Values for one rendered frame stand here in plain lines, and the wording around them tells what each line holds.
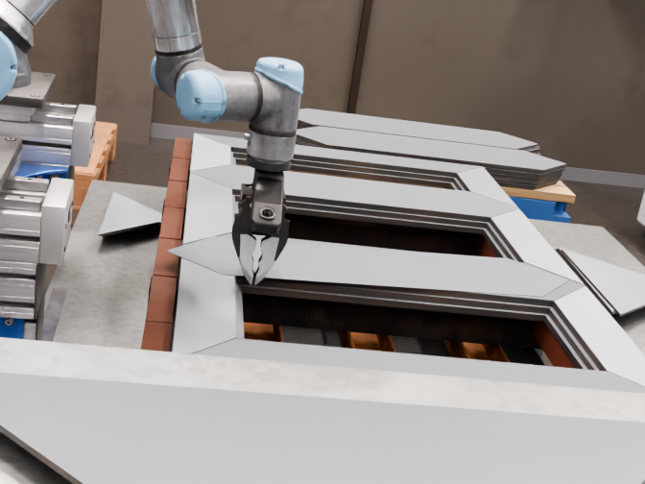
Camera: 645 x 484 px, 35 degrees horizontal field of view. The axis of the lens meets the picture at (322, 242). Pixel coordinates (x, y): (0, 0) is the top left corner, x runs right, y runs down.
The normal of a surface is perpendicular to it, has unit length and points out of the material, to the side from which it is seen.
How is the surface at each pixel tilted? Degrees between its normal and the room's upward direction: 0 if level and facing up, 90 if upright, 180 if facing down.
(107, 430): 0
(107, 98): 90
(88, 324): 0
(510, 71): 90
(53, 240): 90
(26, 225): 90
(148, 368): 0
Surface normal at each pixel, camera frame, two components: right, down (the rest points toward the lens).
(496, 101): 0.14, 0.36
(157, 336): 0.15, -0.93
